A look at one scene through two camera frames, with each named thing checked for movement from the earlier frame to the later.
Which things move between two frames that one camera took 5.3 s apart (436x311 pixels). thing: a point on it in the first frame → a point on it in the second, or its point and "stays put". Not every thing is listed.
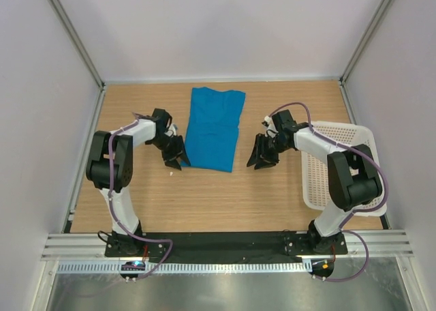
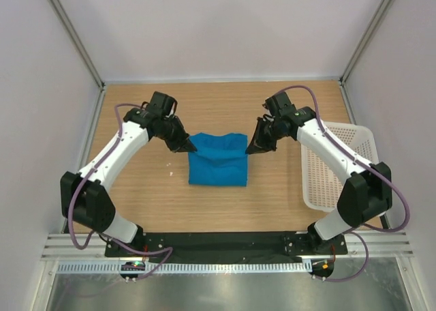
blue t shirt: x=213 y=128 → x=219 y=160
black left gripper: x=170 y=159 → x=182 y=143
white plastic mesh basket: x=318 y=189 stays put
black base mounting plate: x=225 y=244 stays put
